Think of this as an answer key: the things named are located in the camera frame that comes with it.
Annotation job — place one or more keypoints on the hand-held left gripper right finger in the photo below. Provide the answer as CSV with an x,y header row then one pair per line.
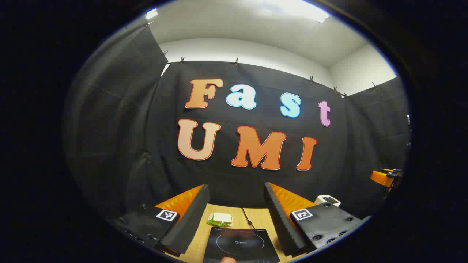
x,y
281,223

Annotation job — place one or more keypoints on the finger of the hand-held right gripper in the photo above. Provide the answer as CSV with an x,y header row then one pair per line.
x,y
381,178

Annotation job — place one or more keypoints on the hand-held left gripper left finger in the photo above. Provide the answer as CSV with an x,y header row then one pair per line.
x,y
190,223

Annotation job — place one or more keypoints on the black induction cooktop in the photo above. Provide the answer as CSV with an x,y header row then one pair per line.
x,y
241,243

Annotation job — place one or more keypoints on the sandwich with lettuce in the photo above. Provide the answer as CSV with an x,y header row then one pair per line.
x,y
220,219

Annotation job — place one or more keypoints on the white toaster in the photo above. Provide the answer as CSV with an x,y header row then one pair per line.
x,y
327,201

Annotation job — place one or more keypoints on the row of black cloth clips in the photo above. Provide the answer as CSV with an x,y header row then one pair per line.
x,y
236,61

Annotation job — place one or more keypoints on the large ceiling light panel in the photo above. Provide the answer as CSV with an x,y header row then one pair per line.
x,y
296,9

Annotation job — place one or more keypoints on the small ceiling light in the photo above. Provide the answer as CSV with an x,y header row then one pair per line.
x,y
151,14

